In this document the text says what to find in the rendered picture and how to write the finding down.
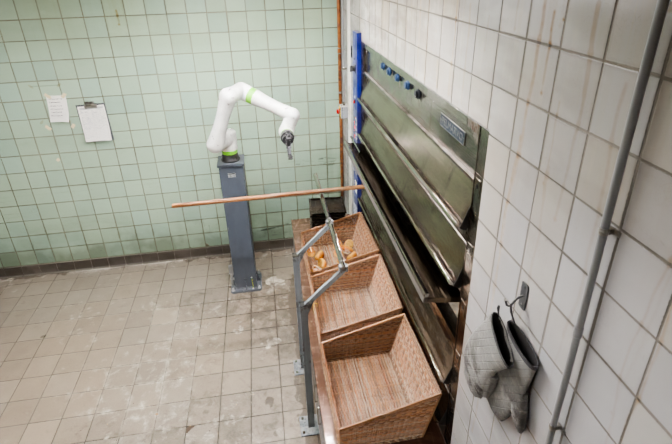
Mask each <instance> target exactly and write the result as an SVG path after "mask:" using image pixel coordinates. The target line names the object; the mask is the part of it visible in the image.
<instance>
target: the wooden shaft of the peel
mask: <svg viewBox="0 0 672 444"><path fill-rule="evenodd" d="M358 189H365V187H364V185H354V186H344V187H334V188H324V189H314V190H304V191H294V192H284V193H274V194H264V195H254V196H244V197H234V198H224V199H214V200H204V201H194V202H184V203H174V204H172V205H171V206H172V208H180V207H190V206H200V205H210V204H220V203H230V202H240V201H250V200H259V199H269V198H279V197H289V196H299V195H309V194H319V193H329V192H338V191H348V190H358Z"/></svg>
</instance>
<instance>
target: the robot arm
mask: <svg viewBox="0 0 672 444"><path fill-rule="evenodd" d="M239 100H242V101H244V102H247V103H249V104H252V105H253V106H256V107H259V108H262V109H265V110H267V111H269V112H271V113H273V114H275V115H277V116H279V117H281V118H283V122H282V124H281V126H280V128H279V135H280V138H281V141H282V142H283V143H284V144H285V145H286V148H287V154H288V160H292V159H293V156H292V155H291V144H292V143H293V141H294V138H295V137H296V136H294V131H295V127H296V125H297V122H298V120H299V118H300V113H299V111H298V110H297V109H296V108H293V107H290V106H287V105H285V104H283V103H280V102H278V101H276V100H274V99H272V98H270V97H269V96H267V95H265V94H264V93H262V92H261V91H259V90H257V89H255V88H253V87H251V86H250V85H248V84H246V83H243V82H238V83H236V84H234V85H233V86H230V87H227V88H224V89H222V90H221V91H220V93H219V101H218V108H217V113H216V117H215V121H214V125H213V128H212V131H211V133H210V136H209V138H208V140H207V143H206V145H207V149H208V150H209V151H210V152H212V153H219V152H222V158H221V161H222V162H223V163H235V162H238V161H239V160H240V156H239V155H238V146H237V137H236V131H235V130H234V129H231V128H227V127H228V123H229V119H230V116H231V113H232V111H233V108H234V106H235V103H236V102H237V101H239Z"/></svg>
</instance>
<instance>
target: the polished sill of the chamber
mask: <svg viewBox="0 0 672 444"><path fill-rule="evenodd" d="M432 305H433V307H434V309H435V310H436V312H437V314H438V316H439V318H440V320H441V322H442V324H443V325H444V327H445V329H446V331H447V333H448V335H449V337H450V339H451V341H452V342H453V344H454V345H455V336H456V327H457V316H456V315H455V313H454V311H453V309H452V308H451V306H450V304H449V303H448V302H440V303H432Z"/></svg>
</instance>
